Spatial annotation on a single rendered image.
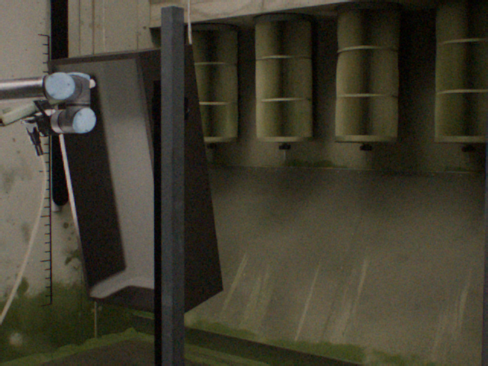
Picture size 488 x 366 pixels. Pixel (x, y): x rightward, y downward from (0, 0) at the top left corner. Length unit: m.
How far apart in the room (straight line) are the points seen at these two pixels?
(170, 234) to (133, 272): 1.91
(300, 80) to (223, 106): 0.59
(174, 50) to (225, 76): 2.44
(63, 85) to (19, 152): 1.48
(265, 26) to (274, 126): 0.57
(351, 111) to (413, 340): 1.19
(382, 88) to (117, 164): 1.42
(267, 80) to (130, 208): 1.06
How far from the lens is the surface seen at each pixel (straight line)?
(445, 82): 3.62
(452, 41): 3.62
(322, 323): 3.90
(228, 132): 4.51
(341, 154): 4.32
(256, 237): 4.38
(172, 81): 2.07
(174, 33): 2.08
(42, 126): 2.94
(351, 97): 3.82
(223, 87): 4.50
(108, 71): 3.76
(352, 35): 3.85
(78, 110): 2.77
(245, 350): 4.12
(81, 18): 4.38
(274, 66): 4.14
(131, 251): 3.95
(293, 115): 4.13
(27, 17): 4.16
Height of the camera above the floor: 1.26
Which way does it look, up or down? 3 degrees down
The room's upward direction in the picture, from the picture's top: straight up
